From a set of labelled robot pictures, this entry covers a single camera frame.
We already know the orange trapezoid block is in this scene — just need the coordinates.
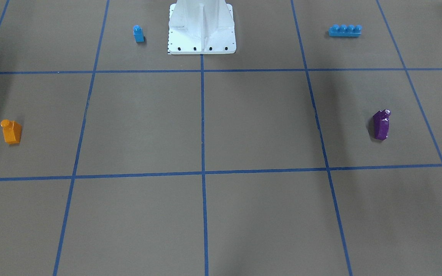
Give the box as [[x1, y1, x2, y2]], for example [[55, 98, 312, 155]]
[[0, 119, 22, 145]]

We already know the purple trapezoid block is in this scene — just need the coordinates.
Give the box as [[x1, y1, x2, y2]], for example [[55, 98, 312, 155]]
[[373, 109, 391, 140]]

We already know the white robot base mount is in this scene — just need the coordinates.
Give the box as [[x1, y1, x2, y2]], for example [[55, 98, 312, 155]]
[[167, 0, 237, 55]]

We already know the long blue four-stud block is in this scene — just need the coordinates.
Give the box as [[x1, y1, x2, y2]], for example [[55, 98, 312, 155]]
[[328, 24, 363, 37]]

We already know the small blue block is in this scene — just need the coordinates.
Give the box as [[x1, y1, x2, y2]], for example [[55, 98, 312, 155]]
[[133, 25, 145, 43]]

